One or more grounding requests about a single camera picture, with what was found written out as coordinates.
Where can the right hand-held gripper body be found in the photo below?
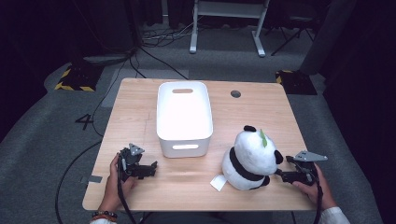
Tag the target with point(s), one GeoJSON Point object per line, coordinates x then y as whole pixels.
{"type": "Point", "coordinates": [303, 175]}

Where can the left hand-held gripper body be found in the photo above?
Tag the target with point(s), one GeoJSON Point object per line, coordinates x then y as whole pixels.
{"type": "Point", "coordinates": [130, 161]}

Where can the panda plush toy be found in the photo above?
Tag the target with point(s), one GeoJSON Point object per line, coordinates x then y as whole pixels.
{"type": "Point", "coordinates": [253, 155]}

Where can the white plastic storage bin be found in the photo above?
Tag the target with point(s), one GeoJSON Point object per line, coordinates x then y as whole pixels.
{"type": "Point", "coordinates": [183, 118]}

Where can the person's right hand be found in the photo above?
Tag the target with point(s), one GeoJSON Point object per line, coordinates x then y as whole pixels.
{"type": "Point", "coordinates": [320, 193]}

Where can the person's left hand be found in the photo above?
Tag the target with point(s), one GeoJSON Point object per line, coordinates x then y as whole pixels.
{"type": "Point", "coordinates": [112, 189]}

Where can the grey tape strip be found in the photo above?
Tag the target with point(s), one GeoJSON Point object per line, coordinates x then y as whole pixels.
{"type": "Point", "coordinates": [95, 179]}

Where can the person's dark pants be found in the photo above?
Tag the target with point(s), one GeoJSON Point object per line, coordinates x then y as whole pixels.
{"type": "Point", "coordinates": [202, 218]}

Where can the black yellow striped base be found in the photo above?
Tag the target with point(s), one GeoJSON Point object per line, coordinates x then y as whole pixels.
{"type": "Point", "coordinates": [297, 82]}
{"type": "Point", "coordinates": [79, 79]}

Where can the round grey table grommet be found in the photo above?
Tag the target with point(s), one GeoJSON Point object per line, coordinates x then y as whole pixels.
{"type": "Point", "coordinates": [235, 94]}

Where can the black tripod stand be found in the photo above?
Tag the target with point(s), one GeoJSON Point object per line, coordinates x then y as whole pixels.
{"type": "Point", "coordinates": [292, 34]}

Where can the grey curtain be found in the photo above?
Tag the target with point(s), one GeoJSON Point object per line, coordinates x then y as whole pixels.
{"type": "Point", "coordinates": [327, 37]}

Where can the white metal desk frame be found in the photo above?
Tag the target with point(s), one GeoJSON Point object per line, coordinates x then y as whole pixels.
{"type": "Point", "coordinates": [229, 9]}

